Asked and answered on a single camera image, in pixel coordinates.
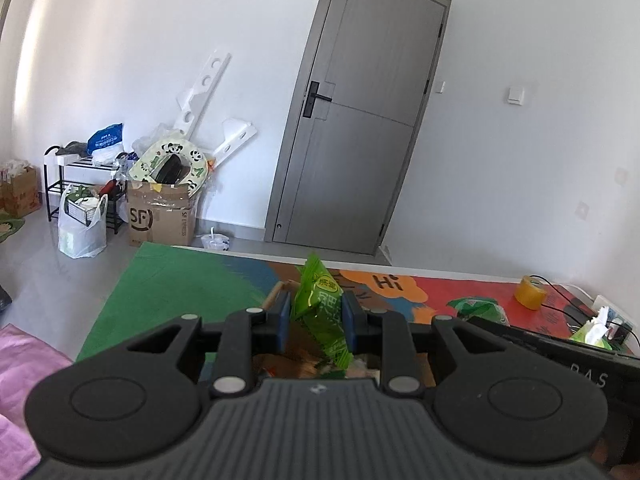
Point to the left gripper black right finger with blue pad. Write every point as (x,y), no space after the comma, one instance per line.
(386,335)

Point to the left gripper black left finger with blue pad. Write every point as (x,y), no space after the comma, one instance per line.
(243,335)

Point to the open cardboard box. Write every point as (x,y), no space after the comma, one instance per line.
(304,359)

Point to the dark green snack packet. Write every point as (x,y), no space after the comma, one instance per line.
(479,307)

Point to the colourful cartoon play mat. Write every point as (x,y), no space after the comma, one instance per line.
(164,282)

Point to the yellow tape roll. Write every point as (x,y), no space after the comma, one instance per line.
(530,293)

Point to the brown SF cardboard box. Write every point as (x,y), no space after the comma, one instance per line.
(161,214)

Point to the panda child toilet seat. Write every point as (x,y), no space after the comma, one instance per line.
(172,161)

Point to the white plastic shopping bag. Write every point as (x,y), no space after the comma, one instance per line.
(81,222)

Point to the short white foam piece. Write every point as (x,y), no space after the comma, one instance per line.
(237,132)

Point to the green tissue box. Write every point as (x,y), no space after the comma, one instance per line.
(593,332)

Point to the white power strip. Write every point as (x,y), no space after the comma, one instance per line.
(614,312)

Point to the pink cloth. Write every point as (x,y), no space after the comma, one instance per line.
(25,360)

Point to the black power adapter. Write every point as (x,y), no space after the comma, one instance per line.
(618,332)

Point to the tall white foam piece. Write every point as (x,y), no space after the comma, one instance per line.
(192,102)

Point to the blue plastic bag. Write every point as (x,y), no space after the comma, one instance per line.
(105,138)

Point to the black shoe rack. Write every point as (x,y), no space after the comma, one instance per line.
(61,171)

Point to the small brown cardboard box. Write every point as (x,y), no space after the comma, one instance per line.
(19,188)

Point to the grey door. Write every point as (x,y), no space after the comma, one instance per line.
(340,172)

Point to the black door handle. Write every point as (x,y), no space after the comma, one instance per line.
(312,96)

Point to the white wall switch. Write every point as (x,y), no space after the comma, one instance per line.
(516,95)

